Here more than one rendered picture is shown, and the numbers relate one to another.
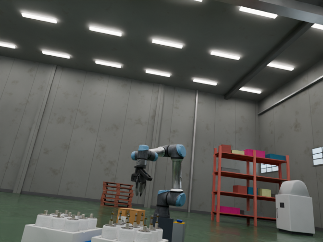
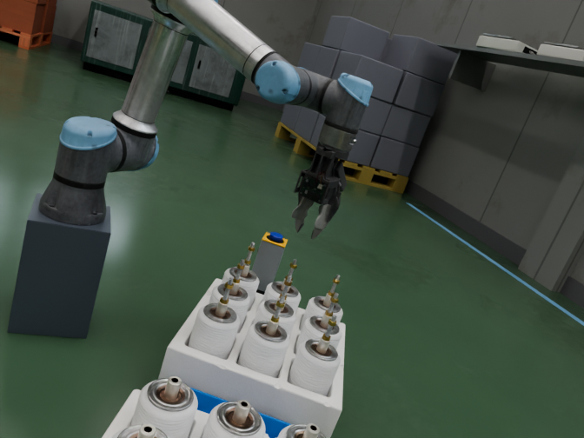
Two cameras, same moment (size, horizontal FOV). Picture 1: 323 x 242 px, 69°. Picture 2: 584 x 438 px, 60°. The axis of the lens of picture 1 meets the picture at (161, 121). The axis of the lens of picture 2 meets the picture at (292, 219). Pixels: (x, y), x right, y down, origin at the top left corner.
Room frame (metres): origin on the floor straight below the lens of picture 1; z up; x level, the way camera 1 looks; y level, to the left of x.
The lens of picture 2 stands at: (2.12, 1.14, 0.81)
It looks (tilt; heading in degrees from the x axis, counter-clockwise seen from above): 17 degrees down; 252
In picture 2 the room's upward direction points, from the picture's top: 19 degrees clockwise
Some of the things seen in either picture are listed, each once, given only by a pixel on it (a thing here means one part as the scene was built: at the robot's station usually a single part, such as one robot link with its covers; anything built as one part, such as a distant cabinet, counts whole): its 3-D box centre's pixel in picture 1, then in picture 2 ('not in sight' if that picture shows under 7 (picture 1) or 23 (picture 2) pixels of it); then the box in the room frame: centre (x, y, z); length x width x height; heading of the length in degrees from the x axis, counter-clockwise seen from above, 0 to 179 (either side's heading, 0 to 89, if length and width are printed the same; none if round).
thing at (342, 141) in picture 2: (141, 163); (337, 139); (1.76, 0.11, 0.68); 0.08 x 0.08 x 0.05
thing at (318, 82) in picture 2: (149, 155); (304, 88); (1.85, 0.06, 0.76); 0.11 x 0.11 x 0.08; 54
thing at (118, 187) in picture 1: (117, 195); not in sight; (9.34, 1.32, 0.41); 1.15 x 0.79 x 0.82; 97
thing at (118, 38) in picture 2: not in sight; (162, 54); (2.28, -5.85, 0.36); 1.83 x 1.71 x 0.72; 8
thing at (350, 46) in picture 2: not in sight; (355, 99); (0.38, -3.66, 0.66); 1.38 x 0.88 x 1.31; 98
